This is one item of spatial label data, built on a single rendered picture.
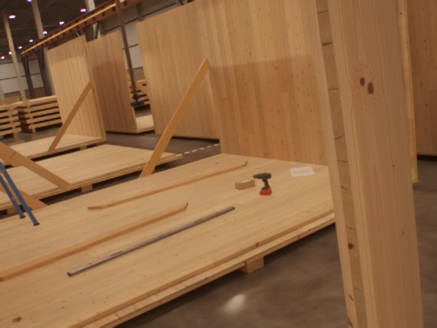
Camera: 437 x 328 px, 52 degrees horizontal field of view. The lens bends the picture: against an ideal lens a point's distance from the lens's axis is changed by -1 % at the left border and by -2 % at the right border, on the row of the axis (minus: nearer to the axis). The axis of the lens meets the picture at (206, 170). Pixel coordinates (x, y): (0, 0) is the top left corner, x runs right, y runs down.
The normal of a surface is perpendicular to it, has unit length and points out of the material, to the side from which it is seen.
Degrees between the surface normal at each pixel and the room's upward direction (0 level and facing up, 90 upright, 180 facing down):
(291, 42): 90
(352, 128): 92
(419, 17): 90
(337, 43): 92
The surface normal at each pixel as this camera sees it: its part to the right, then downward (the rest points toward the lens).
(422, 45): -0.81, 0.26
